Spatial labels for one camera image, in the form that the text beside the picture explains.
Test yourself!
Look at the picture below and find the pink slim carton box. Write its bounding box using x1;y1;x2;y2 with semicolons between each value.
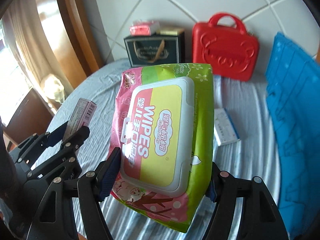
62;98;97;142

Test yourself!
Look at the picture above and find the white blue medicine box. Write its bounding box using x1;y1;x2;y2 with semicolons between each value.
214;108;240;146

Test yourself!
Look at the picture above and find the pink green baby wipes pack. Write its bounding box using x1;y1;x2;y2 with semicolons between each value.
110;63;214;233

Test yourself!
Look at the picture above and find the dark green gift bag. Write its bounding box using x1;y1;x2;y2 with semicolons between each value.
124;33;185;67

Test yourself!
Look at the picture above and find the blue plastic storage bin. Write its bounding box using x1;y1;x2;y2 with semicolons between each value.
265;33;319;238

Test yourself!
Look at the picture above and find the pink red small box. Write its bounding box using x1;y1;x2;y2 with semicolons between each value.
130;20;160;36

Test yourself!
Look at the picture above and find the gold small box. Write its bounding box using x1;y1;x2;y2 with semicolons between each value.
156;27;184;36

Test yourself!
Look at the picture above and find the red toy suitcase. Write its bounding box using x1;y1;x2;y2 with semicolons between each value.
191;12;260;82

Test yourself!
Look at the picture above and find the wooden door frame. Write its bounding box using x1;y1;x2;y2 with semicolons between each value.
35;0;103;88

